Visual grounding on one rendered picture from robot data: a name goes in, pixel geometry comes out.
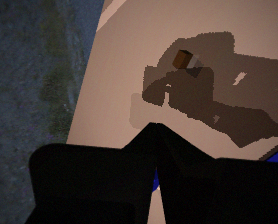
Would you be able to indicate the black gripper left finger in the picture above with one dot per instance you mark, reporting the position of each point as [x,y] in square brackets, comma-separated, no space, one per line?
[98,173]

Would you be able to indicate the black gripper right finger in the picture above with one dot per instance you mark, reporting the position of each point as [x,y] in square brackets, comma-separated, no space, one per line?
[195,187]

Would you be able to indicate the small brown block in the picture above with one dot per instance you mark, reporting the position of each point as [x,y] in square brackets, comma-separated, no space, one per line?
[182,59]

